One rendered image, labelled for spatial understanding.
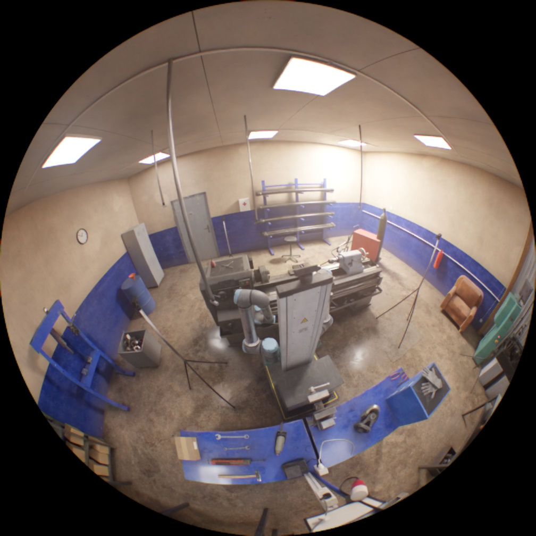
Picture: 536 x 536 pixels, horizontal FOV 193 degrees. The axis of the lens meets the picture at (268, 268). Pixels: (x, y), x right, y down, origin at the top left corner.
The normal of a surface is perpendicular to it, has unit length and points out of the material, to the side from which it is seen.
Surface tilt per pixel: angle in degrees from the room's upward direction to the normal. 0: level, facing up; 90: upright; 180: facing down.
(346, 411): 0
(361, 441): 0
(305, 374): 0
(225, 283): 90
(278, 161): 90
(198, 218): 90
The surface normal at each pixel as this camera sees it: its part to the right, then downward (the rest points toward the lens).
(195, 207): 0.21, 0.52
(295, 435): -0.09, -0.83
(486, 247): -0.97, 0.19
